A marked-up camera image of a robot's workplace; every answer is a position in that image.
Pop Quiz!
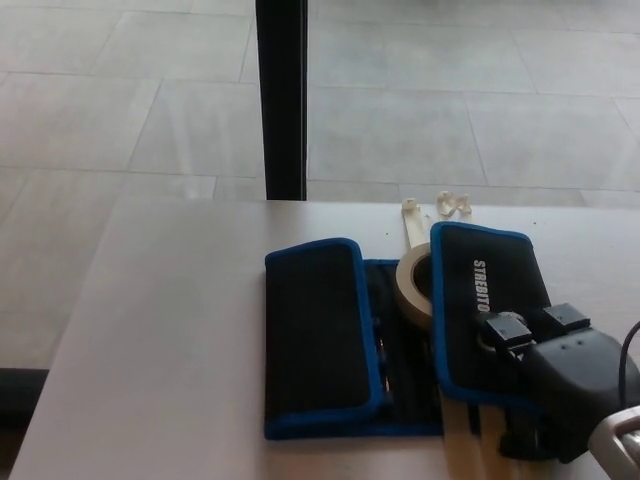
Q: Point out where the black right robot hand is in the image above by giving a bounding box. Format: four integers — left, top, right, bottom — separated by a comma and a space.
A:
474, 302, 640, 465

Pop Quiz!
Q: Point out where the black toolkit case blue trim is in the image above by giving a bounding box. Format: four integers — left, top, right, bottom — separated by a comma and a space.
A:
263, 221, 557, 442

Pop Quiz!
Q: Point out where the beige masking tape roll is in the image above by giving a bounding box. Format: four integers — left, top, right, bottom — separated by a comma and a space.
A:
394, 246, 434, 332

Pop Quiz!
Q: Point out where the black vertical pillar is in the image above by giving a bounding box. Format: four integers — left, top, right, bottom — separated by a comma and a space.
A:
254, 0, 309, 202

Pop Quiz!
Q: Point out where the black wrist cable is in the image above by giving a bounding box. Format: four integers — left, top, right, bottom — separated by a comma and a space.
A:
617, 319, 640, 407

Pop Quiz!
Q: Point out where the small blue handled tool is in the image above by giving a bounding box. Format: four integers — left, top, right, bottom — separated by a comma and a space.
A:
372, 319, 396, 401

